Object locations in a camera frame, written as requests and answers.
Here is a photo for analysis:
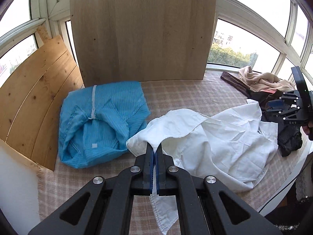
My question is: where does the white shirt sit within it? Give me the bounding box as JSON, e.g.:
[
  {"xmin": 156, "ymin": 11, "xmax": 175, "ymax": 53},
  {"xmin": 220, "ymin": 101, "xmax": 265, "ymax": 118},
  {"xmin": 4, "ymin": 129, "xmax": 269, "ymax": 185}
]
[{"xmin": 126, "ymin": 99, "xmax": 279, "ymax": 235}]

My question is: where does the right hand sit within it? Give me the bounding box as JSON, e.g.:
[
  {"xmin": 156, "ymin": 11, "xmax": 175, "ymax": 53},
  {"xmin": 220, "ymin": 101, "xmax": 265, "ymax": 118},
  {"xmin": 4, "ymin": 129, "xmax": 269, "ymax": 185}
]
[{"xmin": 302, "ymin": 121, "xmax": 313, "ymax": 141}]

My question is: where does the dark brown garment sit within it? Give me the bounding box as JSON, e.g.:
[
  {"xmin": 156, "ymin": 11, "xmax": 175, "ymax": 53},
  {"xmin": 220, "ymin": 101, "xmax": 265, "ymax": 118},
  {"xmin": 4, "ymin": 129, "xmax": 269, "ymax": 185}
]
[{"xmin": 220, "ymin": 72, "xmax": 283, "ymax": 109}]

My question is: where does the black garment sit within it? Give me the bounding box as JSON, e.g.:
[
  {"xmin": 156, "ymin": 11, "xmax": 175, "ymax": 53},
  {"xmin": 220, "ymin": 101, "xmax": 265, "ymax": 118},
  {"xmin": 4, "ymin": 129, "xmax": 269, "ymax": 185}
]
[{"xmin": 258, "ymin": 96, "xmax": 303, "ymax": 157}]

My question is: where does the beige garment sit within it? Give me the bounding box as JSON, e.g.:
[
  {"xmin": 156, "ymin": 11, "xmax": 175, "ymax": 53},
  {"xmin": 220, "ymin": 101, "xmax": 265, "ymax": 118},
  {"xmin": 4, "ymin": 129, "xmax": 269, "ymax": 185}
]
[{"xmin": 238, "ymin": 66, "xmax": 296, "ymax": 92}]

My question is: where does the pink plaid tablecloth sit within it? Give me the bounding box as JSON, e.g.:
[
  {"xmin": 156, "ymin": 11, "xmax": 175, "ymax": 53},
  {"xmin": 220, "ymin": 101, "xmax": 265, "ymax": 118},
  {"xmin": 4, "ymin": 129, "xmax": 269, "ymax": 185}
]
[{"xmin": 38, "ymin": 70, "xmax": 311, "ymax": 234}]

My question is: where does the blue striped garment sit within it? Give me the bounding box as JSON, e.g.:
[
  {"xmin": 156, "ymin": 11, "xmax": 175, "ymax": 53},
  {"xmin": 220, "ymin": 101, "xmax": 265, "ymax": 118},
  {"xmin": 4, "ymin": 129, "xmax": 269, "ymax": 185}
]
[{"xmin": 58, "ymin": 81, "xmax": 151, "ymax": 169}]

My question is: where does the pine plank board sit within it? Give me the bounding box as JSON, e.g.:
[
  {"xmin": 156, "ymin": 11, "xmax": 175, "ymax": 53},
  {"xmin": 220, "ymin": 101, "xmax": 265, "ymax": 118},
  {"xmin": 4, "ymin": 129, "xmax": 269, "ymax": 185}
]
[{"xmin": 1, "ymin": 25, "xmax": 83, "ymax": 171}]

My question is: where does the large light wooden board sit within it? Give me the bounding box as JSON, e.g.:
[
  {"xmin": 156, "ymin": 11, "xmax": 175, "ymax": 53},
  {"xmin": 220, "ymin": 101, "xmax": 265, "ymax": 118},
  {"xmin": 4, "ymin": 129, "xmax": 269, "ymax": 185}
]
[{"xmin": 69, "ymin": 0, "xmax": 216, "ymax": 87}]

